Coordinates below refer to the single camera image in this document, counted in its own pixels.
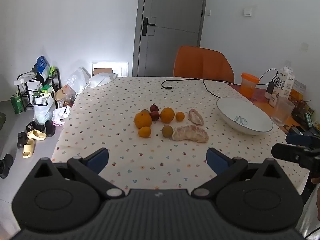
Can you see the small mandarin orange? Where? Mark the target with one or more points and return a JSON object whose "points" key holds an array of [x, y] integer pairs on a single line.
{"points": [[180, 116], [144, 132]]}

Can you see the translucent plastic bag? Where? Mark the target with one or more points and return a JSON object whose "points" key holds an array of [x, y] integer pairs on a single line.
{"points": [[78, 78]]}

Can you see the blue and white bag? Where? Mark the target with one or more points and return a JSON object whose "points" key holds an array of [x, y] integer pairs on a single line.
{"points": [[43, 66]]}

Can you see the green packet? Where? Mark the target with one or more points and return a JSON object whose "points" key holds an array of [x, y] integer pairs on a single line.
{"points": [[52, 71]]}

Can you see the beige slipper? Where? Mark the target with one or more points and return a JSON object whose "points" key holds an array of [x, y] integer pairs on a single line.
{"points": [[28, 149], [37, 135]]}

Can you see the white light switch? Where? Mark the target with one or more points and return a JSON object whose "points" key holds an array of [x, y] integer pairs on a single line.
{"points": [[247, 12]]}

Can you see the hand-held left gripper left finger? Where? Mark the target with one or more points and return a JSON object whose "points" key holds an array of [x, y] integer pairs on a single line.
{"points": [[98, 158]]}

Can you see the red plum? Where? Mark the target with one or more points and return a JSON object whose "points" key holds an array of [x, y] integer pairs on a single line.
{"points": [[155, 115], [154, 107]]}

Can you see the small peeled pomelo piece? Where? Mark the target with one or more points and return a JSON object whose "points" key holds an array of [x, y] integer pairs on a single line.
{"points": [[196, 117]]}

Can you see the floral tablecloth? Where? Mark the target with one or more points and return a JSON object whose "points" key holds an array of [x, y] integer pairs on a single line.
{"points": [[112, 110]]}

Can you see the white bowl with blue rim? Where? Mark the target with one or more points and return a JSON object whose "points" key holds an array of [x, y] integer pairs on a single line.
{"points": [[243, 120]]}

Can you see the grey door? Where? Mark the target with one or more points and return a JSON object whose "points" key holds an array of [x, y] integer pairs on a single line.
{"points": [[172, 45]]}

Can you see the white picture frame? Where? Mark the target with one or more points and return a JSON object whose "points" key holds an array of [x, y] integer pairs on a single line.
{"points": [[121, 68]]}

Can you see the brown printed bag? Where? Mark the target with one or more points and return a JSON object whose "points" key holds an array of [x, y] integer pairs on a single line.
{"points": [[65, 93]]}

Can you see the white bag with basket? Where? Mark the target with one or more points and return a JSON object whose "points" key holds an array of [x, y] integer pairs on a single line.
{"points": [[42, 111]]}

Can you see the large orange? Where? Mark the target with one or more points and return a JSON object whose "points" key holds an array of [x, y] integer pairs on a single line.
{"points": [[143, 120], [167, 115]]}

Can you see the black slipper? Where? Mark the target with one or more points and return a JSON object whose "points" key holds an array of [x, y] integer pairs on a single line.
{"points": [[50, 128], [35, 125], [21, 140]]}

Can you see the black shoe rack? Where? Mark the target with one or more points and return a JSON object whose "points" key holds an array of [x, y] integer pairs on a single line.
{"points": [[23, 97]]}

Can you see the green box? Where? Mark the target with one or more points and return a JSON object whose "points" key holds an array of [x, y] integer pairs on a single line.
{"points": [[16, 104]]}

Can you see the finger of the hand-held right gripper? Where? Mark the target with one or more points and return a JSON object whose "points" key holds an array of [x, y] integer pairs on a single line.
{"points": [[303, 140], [295, 153]]}

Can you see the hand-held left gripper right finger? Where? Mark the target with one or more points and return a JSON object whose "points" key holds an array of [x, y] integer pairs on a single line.
{"points": [[216, 162]]}

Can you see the white milk carton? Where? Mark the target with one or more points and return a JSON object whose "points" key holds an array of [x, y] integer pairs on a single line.
{"points": [[283, 85]]}

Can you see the clear plastic cup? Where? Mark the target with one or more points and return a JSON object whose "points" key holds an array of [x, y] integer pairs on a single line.
{"points": [[282, 111]]}

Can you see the white and pink plastic bag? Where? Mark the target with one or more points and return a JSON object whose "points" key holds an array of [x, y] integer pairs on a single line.
{"points": [[60, 116]]}

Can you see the orange chair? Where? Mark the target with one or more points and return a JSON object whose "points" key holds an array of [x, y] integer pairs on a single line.
{"points": [[202, 62]]}

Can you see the black shoe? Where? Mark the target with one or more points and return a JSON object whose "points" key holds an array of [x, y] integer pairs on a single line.
{"points": [[6, 166]]}

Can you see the large peeled pomelo piece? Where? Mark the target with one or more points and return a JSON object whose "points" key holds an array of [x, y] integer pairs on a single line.
{"points": [[190, 134]]}

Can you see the yellow box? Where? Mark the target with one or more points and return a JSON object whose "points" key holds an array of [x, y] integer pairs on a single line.
{"points": [[298, 90]]}

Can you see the black power adapter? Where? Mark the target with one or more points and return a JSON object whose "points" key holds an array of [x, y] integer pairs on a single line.
{"points": [[270, 87]]}

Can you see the green cloth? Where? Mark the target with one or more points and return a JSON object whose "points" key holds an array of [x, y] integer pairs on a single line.
{"points": [[2, 121]]}

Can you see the orange plastic jar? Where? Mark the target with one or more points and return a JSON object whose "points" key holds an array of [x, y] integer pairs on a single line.
{"points": [[249, 85]]}

